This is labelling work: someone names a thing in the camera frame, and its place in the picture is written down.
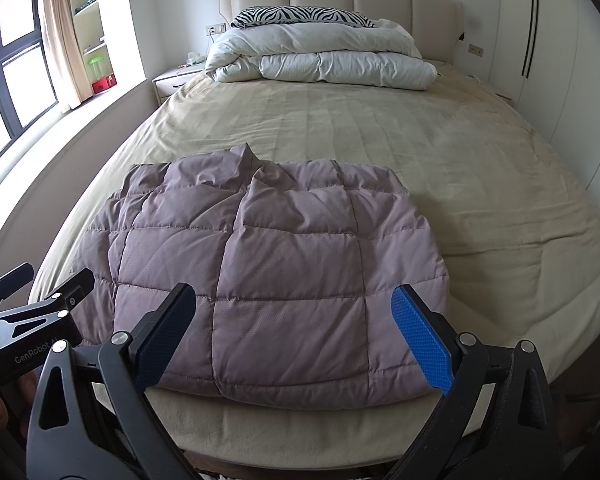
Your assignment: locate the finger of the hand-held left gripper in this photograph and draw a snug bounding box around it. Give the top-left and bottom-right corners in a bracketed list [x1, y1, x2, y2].
[0, 267, 96, 330]
[0, 265, 35, 313]

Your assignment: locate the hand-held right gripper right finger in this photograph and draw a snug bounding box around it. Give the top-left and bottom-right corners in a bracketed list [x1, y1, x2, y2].
[387, 284, 566, 480]

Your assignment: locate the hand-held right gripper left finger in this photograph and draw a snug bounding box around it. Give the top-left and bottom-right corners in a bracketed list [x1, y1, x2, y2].
[27, 282, 198, 480]

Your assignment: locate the mauve quilted down jacket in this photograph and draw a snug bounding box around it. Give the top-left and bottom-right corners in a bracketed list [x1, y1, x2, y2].
[70, 142, 451, 409]

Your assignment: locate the person's left hand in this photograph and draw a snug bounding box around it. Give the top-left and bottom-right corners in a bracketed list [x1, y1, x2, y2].
[0, 374, 39, 443]

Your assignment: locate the beige bed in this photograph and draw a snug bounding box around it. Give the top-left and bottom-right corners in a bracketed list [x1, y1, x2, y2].
[0, 62, 600, 473]

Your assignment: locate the white window sill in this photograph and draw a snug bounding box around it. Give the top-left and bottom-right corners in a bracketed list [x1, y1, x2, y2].
[0, 77, 157, 261]

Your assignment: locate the dark framed window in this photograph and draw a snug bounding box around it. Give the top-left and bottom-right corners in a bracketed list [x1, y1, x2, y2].
[0, 0, 62, 162]

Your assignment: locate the beige curtain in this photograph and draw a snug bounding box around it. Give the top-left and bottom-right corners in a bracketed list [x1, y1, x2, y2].
[39, 0, 97, 112]

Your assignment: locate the white shelf unit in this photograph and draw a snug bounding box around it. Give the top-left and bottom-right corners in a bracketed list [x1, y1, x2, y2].
[69, 0, 119, 97]

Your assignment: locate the white folded duvet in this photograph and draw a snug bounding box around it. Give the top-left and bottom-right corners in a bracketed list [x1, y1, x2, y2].
[204, 19, 439, 92]

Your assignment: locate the white wardrobe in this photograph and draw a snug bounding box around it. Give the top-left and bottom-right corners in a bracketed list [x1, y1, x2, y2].
[485, 0, 600, 198]

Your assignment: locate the zebra striped pillow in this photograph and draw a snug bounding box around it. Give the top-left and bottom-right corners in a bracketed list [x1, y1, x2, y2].
[230, 6, 377, 30]

